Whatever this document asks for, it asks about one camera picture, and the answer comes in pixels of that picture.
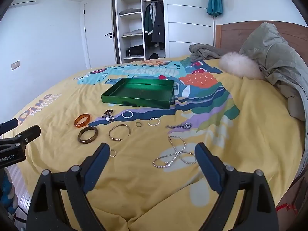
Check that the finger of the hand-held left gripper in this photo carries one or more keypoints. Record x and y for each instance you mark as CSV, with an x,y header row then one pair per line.
x,y
30,133
9,125

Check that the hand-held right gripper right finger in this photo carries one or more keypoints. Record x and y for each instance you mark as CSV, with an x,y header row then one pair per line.
x,y
209,168

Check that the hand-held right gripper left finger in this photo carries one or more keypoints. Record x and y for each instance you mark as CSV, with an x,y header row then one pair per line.
x,y
96,168

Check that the brown marbled bangle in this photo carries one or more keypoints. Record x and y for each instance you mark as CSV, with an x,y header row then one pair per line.
x,y
84,141

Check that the thin gold bangle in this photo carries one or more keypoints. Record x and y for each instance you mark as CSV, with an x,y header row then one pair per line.
x,y
115,139

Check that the silver rhinestone pendant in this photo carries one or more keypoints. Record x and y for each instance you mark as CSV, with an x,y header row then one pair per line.
x,y
186,125

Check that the orange translucent bangle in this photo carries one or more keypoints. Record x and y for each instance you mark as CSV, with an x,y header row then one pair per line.
x,y
77,123

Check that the green metal tray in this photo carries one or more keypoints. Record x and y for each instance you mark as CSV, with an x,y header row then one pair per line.
x,y
137,89

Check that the person's left hand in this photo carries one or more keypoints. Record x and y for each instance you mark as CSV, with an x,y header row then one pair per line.
x,y
6,195

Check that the twisted silver hoop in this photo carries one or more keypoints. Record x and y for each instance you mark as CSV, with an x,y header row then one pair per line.
x,y
148,122
122,114

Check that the yellow printed duvet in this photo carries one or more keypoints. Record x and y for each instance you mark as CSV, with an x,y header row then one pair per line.
x,y
149,197

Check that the white fluffy fur trim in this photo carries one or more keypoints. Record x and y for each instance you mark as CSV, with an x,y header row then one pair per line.
x,y
238,65

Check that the white door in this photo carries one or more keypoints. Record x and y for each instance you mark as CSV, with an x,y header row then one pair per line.
x,y
96,41

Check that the grey crumpled cloth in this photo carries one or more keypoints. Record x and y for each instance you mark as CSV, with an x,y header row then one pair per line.
x,y
204,53

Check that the black bag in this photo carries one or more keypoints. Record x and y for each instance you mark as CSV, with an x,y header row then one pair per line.
x,y
134,51

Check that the small black item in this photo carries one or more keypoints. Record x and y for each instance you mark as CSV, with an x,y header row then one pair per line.
x,y
154,55

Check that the sage green puffer jacket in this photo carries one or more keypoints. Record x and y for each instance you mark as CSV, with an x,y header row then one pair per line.
x,y
276,53

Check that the wooden headboard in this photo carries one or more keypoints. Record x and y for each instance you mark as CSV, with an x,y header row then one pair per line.
x,y
231,33

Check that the folded light clothes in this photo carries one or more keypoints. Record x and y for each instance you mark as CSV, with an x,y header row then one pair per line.
x,y
132,32

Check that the dark hanging coat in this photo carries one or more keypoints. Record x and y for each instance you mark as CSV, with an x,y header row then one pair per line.
x,y
158,26

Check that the white wardrobe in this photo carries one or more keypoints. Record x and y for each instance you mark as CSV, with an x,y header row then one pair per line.
x,y
187,16

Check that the green and white hanging jacket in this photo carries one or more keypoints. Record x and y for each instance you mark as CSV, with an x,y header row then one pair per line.
x,y
148,24

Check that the folded grey clothes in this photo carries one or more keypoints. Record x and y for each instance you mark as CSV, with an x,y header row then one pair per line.
x,y
130,11

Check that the wall switch plate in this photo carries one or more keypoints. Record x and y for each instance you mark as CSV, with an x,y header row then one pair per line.
x,y
15,65

